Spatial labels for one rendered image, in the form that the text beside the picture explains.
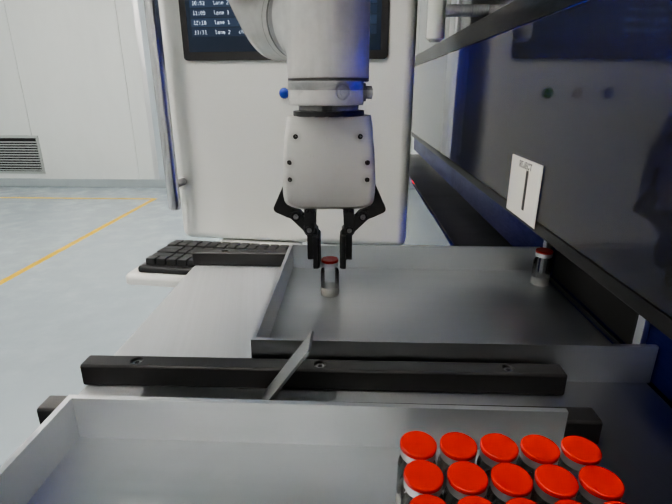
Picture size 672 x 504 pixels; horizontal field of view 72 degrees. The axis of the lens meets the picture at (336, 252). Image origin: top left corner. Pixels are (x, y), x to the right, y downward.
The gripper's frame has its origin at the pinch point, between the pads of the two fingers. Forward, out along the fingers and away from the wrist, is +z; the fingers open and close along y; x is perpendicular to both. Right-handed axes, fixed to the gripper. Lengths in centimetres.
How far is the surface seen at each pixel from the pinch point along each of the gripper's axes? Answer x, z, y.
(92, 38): -500, -73, 285
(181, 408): 25.1, 3.1, 9.1
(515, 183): 1.6, -8.0, -19.9
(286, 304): 3.0, 5.8, 4.9
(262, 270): -8.2, 6.1, 9.8
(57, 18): -500, -93, 320
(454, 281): -4.6, 6.0, -15.8
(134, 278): -24.3, 14.2, 36.3
